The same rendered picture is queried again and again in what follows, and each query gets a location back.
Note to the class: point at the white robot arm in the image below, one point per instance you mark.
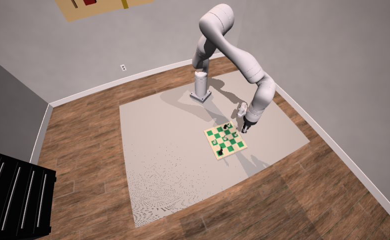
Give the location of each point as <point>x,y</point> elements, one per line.
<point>213,25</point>

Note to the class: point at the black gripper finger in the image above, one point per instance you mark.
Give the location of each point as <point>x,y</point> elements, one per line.
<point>244,129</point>

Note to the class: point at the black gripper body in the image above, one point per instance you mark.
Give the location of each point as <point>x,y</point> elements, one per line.
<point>248,123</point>

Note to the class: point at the green and cream chessboard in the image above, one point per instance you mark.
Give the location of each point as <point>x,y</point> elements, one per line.
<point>229,146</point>

